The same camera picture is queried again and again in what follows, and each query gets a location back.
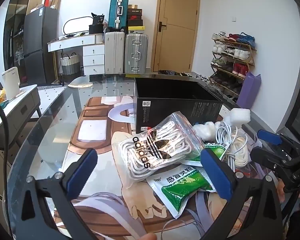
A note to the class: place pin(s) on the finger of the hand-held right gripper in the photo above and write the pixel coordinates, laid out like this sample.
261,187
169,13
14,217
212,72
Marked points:
269,136
263,157

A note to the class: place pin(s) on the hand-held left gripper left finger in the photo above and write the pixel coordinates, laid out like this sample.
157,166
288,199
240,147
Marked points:
83,171

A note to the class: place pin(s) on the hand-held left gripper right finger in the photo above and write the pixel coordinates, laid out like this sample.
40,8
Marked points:
215,172

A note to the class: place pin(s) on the green medicine packet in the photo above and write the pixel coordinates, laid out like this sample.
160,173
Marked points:
180,187
216,150

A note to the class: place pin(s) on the white foam piece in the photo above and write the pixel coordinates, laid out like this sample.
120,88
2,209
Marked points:
240,116

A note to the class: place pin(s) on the white foam wrap bundle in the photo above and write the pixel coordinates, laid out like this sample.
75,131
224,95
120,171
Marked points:
205,130

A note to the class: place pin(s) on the bag of white shoelaces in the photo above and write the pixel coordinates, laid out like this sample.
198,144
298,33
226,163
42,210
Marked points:
152,150

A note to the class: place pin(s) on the black cardboard box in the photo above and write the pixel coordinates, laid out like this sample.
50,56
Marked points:
165,112

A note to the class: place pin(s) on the person's right forearm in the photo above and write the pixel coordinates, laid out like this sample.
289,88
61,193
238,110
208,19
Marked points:
298,222

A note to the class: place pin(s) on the person's right hand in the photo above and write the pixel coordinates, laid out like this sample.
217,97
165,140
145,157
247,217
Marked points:
280,191

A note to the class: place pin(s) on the printed desk mat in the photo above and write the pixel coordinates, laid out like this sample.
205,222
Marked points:
102,135

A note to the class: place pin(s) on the purple bag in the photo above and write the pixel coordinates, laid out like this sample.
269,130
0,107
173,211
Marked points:
250,92

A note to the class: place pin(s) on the wooden shoe rack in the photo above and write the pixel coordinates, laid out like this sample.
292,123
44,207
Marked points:
250,62

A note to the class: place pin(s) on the grey side table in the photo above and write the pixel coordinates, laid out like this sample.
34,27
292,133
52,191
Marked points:
17,115

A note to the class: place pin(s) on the black white patterned rug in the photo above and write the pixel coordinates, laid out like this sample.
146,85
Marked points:
52,87

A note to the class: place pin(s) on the shoe rack with shoes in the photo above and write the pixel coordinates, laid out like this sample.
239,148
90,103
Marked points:
232,52

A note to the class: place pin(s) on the scattered shoes pile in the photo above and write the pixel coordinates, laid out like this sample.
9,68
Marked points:
182,73

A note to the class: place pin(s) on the grey white woven basket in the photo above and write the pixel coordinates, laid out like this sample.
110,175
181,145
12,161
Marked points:
70,65

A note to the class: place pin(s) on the white kettle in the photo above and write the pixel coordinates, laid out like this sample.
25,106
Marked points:
11,83

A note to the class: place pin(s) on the white vanity desk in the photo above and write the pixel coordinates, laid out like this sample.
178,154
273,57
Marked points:
92,55

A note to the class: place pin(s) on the white suitcase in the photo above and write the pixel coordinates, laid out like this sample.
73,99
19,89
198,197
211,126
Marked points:
114,52

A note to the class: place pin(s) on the silver suitcase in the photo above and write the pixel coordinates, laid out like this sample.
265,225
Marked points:
136,52

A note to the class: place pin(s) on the wooden door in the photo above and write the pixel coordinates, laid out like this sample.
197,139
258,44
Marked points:
175,42

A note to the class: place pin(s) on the dark grey fridge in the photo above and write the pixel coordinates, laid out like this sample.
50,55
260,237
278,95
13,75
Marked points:
40,42

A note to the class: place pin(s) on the oval white mirror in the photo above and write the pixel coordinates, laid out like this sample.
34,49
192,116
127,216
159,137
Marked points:
76,25

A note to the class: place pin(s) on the black bag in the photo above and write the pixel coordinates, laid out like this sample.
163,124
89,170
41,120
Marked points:
96,23

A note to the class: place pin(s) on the yellow black shoe box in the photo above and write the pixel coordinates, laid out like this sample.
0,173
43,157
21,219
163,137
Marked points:
135,30

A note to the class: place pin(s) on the black glass cabinet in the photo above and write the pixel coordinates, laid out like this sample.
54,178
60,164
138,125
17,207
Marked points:
16,35

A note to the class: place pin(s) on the teal suitcase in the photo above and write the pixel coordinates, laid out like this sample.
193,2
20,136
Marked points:
117,12

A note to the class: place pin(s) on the brown cardboard box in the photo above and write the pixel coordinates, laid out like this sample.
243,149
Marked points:
132,6

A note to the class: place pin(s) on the flat cardboard carton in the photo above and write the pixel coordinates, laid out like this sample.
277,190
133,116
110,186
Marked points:
56,0

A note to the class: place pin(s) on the white light switch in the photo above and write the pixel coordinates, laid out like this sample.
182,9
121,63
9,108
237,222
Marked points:
233,18

